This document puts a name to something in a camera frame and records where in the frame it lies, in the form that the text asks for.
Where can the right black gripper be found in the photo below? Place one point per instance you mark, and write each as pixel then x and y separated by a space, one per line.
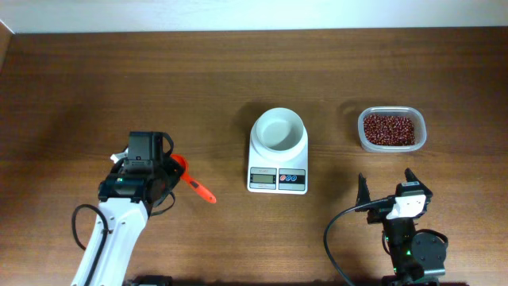
pixel 379 214

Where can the orange measuring scoop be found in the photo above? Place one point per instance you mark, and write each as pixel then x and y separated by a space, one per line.
pixel 196 186

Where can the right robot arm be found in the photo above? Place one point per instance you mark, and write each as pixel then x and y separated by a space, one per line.
pixel 418 256

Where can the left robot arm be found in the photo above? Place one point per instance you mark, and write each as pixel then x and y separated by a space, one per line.
pixel 142 177

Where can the white kitchen scale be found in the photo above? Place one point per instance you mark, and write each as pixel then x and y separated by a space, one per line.
pixel 277 173

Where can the red beans in container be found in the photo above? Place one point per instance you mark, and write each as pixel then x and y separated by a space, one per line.
pixel 389 130

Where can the clear plastic container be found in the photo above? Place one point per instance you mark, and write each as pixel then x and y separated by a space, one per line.
pixel 409 112

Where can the white round bowl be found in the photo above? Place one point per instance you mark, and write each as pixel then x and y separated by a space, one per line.
pixel 280 130

